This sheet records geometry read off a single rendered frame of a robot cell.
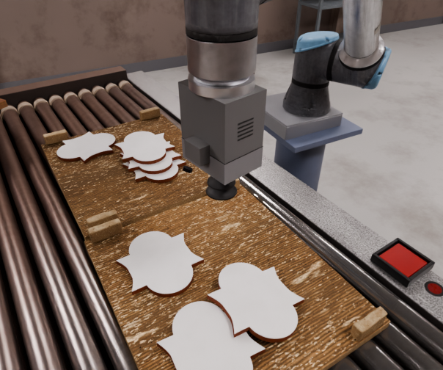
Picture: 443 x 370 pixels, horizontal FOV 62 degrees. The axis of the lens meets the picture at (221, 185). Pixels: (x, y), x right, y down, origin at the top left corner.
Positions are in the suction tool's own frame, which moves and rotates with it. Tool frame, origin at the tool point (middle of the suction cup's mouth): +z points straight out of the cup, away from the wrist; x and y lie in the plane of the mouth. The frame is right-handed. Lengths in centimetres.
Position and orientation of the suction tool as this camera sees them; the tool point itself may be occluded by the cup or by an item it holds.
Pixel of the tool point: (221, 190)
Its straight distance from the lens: 50.9
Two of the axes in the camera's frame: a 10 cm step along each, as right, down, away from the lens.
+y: 6.5, 4.5, -6.1
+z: 0.0, 8.1, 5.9
